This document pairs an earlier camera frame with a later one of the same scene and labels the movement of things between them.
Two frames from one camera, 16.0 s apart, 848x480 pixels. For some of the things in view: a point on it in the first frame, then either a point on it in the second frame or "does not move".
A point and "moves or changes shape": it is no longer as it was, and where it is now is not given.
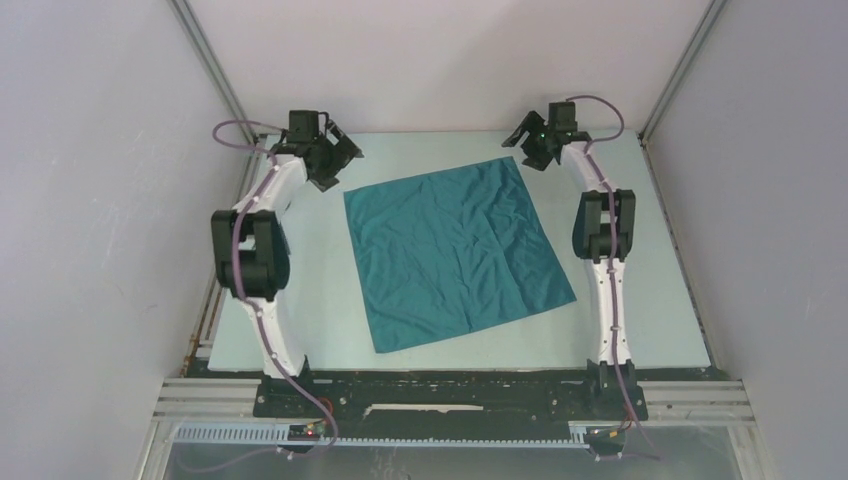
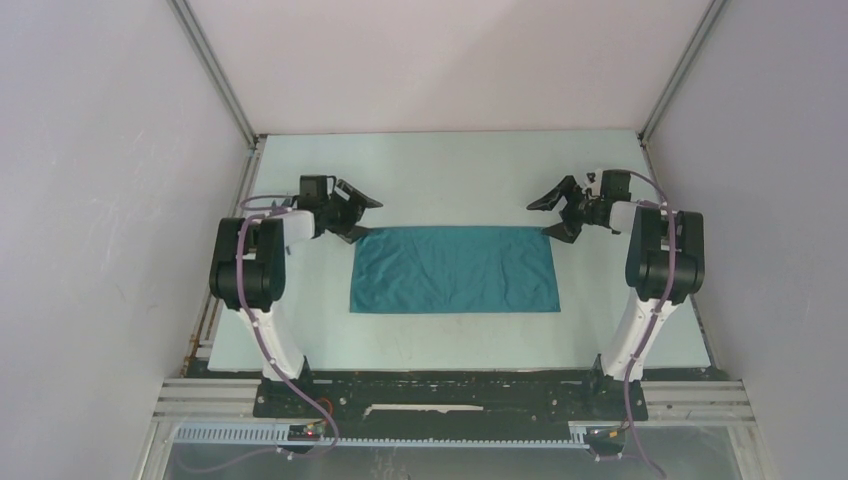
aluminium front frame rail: x=217 y=398 does not move
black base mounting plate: x=449 y=402 does not move
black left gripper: x=325 y=179 to x=353 y=211
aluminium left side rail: x=213 y=305 does not move
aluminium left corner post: x=183 y=8 does not move
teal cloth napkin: x=449 y=251 moves or changes shape
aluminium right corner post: x=681 y=70 does not move
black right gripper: x=532 y=122 to x=566 y=231
